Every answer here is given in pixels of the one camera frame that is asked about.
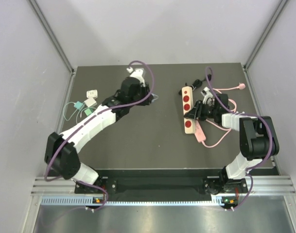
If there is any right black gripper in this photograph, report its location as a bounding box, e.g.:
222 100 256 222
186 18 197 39
184 100 218 121

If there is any pink power strip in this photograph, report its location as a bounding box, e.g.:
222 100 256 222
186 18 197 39
194 121 206 143

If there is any beige red power strip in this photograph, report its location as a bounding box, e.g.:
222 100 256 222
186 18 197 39
181 86 195 134

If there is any white square adapter plug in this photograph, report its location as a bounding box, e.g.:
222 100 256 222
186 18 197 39
86 89 98 99

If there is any white cube charger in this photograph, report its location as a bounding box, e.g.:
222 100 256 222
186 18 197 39
84 98 97 107

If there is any green usb charger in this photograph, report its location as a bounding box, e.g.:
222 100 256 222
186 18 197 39
84 108 93 116

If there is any teal usb charger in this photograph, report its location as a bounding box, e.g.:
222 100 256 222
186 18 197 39
74 101 85 110

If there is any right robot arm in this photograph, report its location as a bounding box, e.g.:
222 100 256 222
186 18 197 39
182 93 279 193

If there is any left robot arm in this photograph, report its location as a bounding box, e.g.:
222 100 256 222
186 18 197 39
44 69 153 193

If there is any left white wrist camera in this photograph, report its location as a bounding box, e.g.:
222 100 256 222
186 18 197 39
126 67 145 85

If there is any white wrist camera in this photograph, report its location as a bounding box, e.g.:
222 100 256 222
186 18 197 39
201 87 213 104
126 67 145 85

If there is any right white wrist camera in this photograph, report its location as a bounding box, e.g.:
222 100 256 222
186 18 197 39
201 87 213 104

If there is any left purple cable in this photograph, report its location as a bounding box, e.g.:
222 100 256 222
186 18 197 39
43 60 156 211

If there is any purple cable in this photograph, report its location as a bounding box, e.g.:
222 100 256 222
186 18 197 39
43 60 156 211
205 66 275 211

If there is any black power cord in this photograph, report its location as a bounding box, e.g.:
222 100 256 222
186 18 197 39
177 75 213 96

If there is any pink power cord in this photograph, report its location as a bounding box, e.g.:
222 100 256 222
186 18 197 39
202 82 246 148

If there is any mint green usb cable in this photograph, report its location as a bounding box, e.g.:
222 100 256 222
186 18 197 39
62 101 90 129

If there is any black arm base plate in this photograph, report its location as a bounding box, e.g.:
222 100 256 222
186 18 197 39
74 176 250 197

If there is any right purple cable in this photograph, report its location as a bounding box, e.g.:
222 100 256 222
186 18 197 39
205 66 275 211

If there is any grey slotted cable duct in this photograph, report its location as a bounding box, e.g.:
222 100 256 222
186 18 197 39
40 193 243 207

